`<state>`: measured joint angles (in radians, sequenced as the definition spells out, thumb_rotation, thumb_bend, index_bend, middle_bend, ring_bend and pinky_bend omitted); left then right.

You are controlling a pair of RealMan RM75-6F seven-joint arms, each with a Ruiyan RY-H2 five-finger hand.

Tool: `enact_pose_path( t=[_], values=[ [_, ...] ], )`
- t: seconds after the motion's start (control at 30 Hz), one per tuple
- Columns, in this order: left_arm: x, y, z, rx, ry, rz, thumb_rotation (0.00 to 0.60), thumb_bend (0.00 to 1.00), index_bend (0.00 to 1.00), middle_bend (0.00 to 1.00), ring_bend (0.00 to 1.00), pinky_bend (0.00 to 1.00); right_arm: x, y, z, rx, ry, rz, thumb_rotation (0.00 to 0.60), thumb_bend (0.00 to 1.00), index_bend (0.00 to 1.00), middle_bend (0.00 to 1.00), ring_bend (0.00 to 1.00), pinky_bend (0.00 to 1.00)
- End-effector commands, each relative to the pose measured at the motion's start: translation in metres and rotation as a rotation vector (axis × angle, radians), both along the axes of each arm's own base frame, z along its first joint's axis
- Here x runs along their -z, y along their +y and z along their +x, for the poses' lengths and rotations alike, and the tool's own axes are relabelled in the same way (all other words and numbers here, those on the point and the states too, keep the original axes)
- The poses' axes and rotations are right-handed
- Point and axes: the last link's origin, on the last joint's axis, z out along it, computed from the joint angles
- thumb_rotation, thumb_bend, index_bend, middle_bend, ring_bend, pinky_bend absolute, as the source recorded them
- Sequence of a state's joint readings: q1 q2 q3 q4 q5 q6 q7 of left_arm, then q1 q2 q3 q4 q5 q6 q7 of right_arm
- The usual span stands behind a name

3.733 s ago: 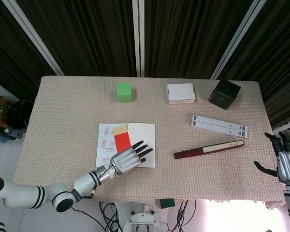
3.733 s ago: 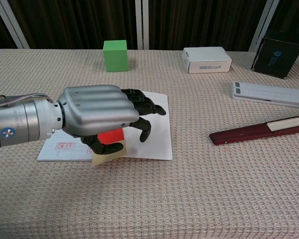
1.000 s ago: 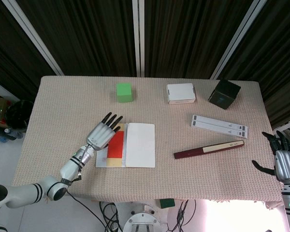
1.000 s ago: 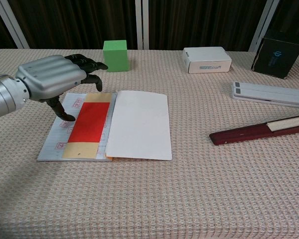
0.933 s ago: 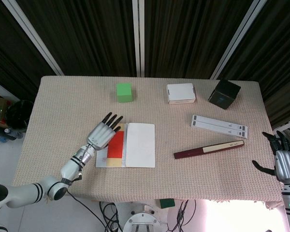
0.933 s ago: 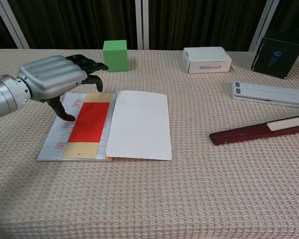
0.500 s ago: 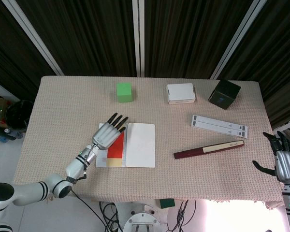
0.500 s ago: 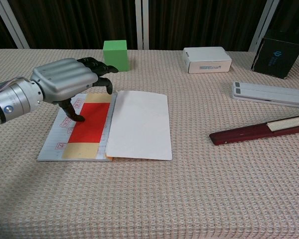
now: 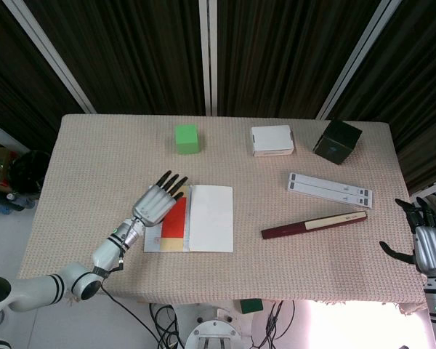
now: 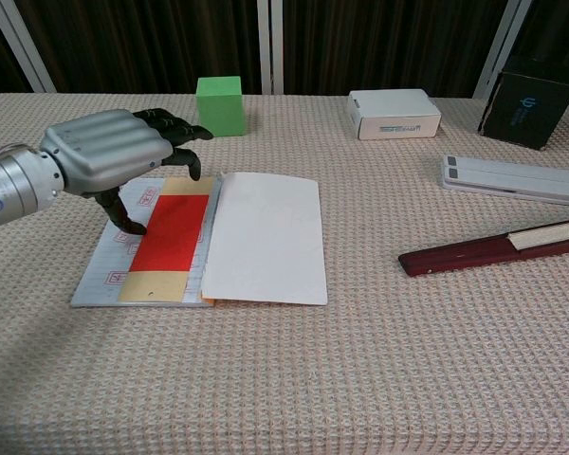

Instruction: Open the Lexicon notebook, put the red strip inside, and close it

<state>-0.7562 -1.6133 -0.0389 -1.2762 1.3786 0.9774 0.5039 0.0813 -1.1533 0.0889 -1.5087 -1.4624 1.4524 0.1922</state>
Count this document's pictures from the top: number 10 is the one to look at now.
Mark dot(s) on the beige waffle tablecloth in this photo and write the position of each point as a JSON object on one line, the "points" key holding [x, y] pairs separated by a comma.
{"points": [[313, 369]]}

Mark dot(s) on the red and tan card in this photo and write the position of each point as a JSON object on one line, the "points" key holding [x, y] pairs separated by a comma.
{"points": [[170, 237]]}

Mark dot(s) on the black cube box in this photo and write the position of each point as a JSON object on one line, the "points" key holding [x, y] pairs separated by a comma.
{"points": [[526, 104]]}

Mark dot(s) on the yellow white notebook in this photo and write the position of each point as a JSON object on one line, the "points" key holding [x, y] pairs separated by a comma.
{"points": [[265, 237]]}

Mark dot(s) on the white partition frame post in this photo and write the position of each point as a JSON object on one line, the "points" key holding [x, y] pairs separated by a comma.
{"points": [[23, 47], [270, 47], [502, 47]]}

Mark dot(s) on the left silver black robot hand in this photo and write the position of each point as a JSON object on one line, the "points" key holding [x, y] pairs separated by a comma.
{"points": [[104, 147]]}

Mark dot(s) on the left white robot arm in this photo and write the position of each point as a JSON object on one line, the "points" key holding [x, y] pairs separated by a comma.
{"points": [[14, 185]]}

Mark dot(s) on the green cube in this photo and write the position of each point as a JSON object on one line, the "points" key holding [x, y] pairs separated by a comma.
{"points": [[220, 109]]}

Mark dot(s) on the white cardboard box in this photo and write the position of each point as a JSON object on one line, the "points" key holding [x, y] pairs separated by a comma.
{"points": [[393, 109]]}

